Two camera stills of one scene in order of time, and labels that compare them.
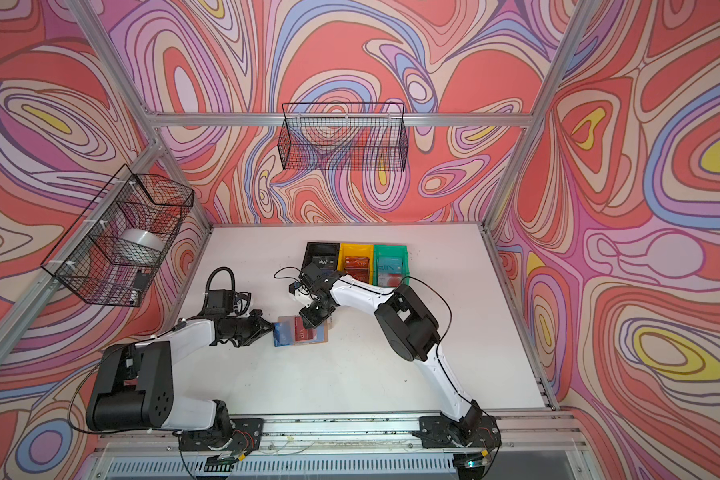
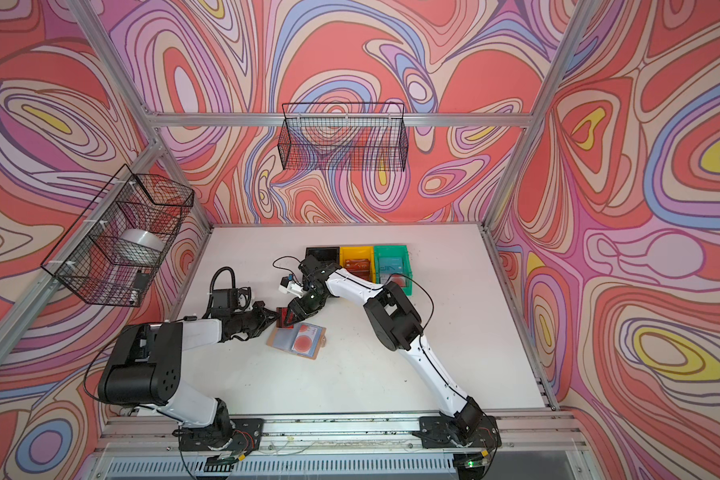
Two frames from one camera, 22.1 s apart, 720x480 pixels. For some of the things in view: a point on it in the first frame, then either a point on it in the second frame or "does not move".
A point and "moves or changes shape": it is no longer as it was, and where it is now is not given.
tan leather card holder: x=304 y=335 moves or changes shape
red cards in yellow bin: x=358 y=267 does not move
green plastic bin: x=390 y=264 does not move
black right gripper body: x=317 y=313 -> x=310 y=303
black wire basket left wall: x=111 y=250 does not move
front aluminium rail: x=358 y=436 does not move
